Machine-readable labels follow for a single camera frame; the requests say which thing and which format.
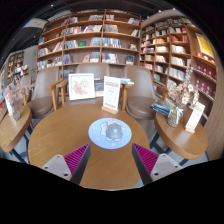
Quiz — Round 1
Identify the round light blue mouse pad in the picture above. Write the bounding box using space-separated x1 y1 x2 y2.
87 117 133 150

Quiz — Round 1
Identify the grey computer mouse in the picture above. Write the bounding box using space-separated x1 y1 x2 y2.
105 122 124 142

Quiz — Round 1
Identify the white sign on wooden base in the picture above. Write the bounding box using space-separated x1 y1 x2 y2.
101 75 122 115

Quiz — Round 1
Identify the distant wooden bookshelf unit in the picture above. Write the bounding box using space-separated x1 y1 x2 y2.
6 49 29 81

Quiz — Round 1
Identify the small white table sign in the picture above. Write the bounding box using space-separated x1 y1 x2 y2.
184 101 206 134

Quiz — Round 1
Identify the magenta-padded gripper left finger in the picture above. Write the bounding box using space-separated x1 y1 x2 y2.
41 143 92 186

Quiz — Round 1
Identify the light blue book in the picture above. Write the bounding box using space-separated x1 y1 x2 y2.
118 77 135 86

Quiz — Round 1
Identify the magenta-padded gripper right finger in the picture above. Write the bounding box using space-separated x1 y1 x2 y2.
131 143 184 186

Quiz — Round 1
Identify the dark cover book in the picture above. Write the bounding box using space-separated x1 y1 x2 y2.
94 78 105 98

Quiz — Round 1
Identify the white framed flower picture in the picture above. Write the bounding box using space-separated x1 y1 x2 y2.
68 73 97 101

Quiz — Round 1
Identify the curved wooden bookshelf unit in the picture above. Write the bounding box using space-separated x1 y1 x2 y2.
139 14 224 121

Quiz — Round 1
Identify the wide wooden bookshelf unit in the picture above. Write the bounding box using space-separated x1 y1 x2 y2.
35 9 143 81

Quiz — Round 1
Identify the stack of colourful books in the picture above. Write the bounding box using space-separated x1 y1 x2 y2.
149 98 177 118

